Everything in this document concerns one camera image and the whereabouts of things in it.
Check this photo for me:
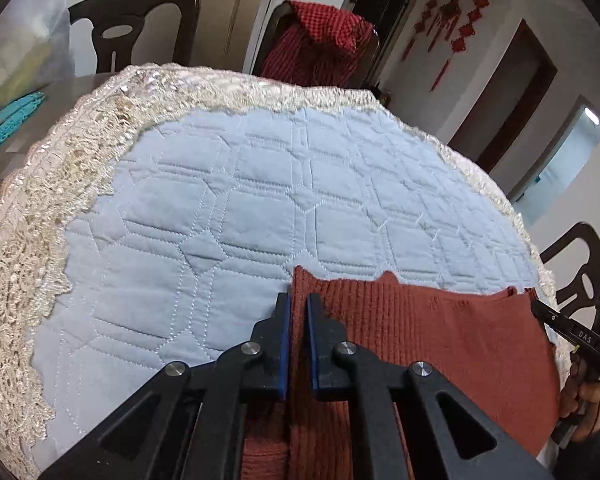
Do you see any brown door frame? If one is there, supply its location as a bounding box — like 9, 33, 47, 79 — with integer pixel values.
450, 20, 559, 174

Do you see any teal woven item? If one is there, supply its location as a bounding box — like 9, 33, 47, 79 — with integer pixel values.
0, 91, 47, 162

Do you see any bright lit doorway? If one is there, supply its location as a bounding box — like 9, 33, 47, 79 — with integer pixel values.
507, 95, 600, 222

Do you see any person's right hand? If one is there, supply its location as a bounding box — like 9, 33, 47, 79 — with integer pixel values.
560, 360, 600, 418

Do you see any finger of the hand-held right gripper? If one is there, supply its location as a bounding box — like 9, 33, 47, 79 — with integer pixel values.
531, 300, 572, 337

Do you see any short red knot hanging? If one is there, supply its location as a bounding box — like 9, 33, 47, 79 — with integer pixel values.
402, 0, 447, 61

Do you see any dark wooden chair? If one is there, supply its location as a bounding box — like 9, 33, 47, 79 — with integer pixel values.
250, 0, 381, 92
540, 222, 600, 341
67, 0, 201, 76

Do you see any blue quilted lace-edged mat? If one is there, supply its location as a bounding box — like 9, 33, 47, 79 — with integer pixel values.
0, 62, 561, 466

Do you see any long red knot hanging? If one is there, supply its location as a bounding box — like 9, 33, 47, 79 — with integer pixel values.
431, 0, 492, 92

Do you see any wide red knot hanging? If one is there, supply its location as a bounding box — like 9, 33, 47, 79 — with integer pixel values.
427, 0, 466, 53

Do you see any light blue quilted mat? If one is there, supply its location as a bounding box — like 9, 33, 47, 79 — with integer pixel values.
37, 105, 538, 476

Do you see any red checkered cloth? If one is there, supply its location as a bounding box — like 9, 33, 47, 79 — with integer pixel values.
260, 1, 376, 88

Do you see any white plastic bag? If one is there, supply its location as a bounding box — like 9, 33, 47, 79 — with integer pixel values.
0, 0, 76, 121

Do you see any rust red knit sweater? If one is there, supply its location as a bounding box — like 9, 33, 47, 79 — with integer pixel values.
240, 266, 561, 480

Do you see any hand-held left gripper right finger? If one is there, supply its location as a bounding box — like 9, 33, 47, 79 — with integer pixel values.
305, 292, 556, 480

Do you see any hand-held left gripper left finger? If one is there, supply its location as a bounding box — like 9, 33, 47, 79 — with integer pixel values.
40, 291, 293, 480

